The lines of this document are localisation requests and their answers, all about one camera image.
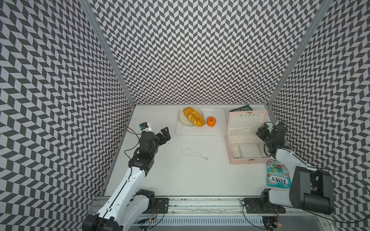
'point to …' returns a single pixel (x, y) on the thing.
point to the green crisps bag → (246, 108)
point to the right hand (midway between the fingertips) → (262, 133)
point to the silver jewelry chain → (202, 157)
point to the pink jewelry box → (244, 145)
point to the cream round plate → (184, 119)
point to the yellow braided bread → (197, 119)
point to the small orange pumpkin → (211, 121)
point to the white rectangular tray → (219, 129)
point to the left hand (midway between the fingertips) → (160, 131)
